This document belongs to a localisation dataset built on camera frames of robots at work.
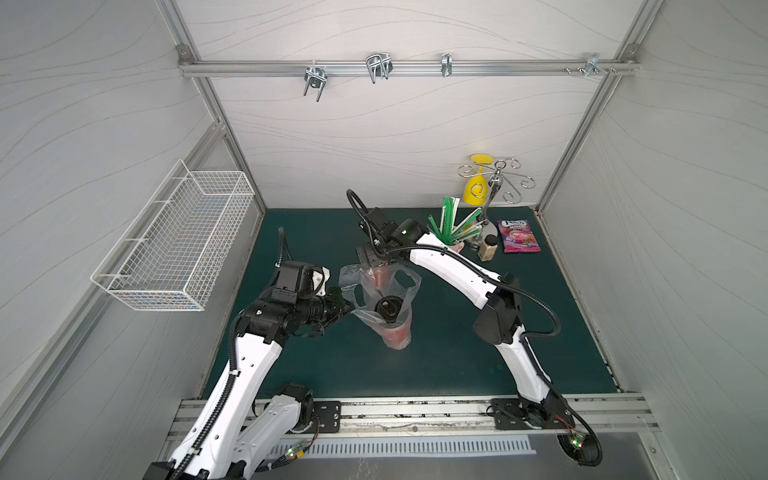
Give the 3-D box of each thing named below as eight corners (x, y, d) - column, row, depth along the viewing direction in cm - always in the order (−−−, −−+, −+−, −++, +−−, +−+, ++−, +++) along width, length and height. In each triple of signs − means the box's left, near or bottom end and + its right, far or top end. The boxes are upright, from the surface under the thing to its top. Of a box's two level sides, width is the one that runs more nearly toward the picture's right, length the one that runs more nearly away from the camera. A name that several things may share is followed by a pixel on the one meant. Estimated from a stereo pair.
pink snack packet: (504, 253, 110) (507, 247, 107) (495, 226, 120) (498, 219, 116) (536, 254, 111) (540, 247, 107) (525, 226, 120) (529, 219, 116)
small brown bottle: (480, 261, 107) (486, 245, 99) (477, 251, 110) (483, 234, 103) (491, 261, 107) (499, 245, 99) (489, 251, 110) (496, 234, 103)
